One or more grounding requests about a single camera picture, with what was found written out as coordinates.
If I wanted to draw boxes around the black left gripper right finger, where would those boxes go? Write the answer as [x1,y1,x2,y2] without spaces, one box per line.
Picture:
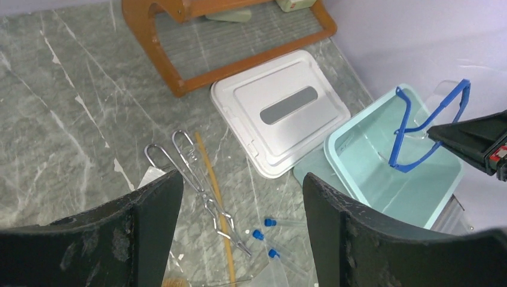
[303,173,506,286]

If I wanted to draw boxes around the tan bristle tube brush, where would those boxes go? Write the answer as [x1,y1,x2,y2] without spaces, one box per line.
[161,277,188,287]

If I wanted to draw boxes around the small white box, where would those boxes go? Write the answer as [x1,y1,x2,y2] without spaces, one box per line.
[275,0,316,13]

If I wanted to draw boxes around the orange wooden shelf rack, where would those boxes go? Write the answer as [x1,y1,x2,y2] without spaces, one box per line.
[121,1,337,97]

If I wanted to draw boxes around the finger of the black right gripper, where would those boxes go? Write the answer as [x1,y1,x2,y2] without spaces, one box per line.
[428,111,506,175]

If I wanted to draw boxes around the white plastic zip bag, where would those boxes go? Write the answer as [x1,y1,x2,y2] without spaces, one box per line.
[138,166,166,189]

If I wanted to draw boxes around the white plastic bin lid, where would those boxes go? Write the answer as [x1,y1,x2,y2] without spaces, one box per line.
[210,50,351,179]

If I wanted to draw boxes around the metal crucible tongs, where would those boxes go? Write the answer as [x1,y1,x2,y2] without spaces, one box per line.
[143,130,252,257]

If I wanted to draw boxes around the blue safety glasses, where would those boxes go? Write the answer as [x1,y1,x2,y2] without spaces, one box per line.
[379,79,471,173]

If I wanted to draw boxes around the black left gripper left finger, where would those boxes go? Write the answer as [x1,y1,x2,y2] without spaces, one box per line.
[1,171,184,286]

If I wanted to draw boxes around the tan rubber tubing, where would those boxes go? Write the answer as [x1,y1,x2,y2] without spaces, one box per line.
[194,132,237,286]

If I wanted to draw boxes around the light teal plastic bin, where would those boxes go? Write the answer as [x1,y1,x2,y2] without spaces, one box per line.
[293,84,463,229]

